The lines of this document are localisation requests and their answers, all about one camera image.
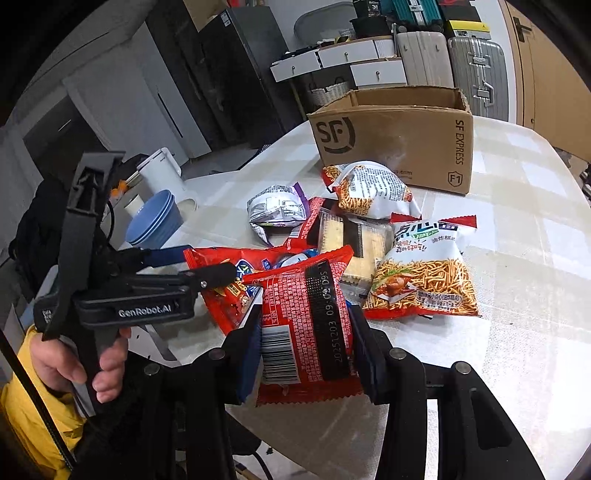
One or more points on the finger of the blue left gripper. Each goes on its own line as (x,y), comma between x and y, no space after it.
(139,259)

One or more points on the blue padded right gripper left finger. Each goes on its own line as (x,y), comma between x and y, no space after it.
(171,422)

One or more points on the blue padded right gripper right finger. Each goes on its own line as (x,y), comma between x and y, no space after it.
(476,437)

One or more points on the purple grape candy bag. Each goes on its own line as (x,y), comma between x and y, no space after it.
(277,206)

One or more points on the red spicy strip packet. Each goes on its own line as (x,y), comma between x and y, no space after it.
(307,337)

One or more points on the white red noodle snack bag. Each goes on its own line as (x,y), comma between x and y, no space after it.
(424,273)

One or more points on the orange cracker pack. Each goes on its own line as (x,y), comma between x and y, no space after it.
(370,241)

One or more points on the blue cookie snack pack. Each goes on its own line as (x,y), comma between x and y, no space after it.
(281,260)

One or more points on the yellow sleeve forearm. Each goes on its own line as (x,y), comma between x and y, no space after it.
(25,431)

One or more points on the person's left hand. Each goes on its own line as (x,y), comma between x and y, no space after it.
(59,369)

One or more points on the blue stacked bowls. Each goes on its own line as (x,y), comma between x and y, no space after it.
(155,222)

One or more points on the white electric kettle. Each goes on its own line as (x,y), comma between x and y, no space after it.
(160,171)

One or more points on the checkered tablecloth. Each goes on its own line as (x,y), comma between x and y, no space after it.
(530,264)

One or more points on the black refrigerator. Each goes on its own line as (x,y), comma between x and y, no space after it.
(222,71)

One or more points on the woven laundry basket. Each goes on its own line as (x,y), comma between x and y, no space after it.
(321,96)

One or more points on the white drawer desk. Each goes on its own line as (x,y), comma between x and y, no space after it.
(373,62)

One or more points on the grey oval tub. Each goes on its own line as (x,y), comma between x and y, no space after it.
(324,23)

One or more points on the brown SF Express cardboard box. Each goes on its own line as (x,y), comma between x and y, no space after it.
(424,134)

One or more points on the beige suitcase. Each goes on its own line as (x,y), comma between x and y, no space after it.
(425,58)

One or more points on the wooden door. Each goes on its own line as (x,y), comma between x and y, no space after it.
(552,99)

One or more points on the teal suitcase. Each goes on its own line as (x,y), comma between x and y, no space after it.
(418,13)

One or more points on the silver grey suitcase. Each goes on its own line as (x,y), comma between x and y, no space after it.
(479,70)

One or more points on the stack of shoe boxes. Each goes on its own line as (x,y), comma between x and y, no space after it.
(461,19)

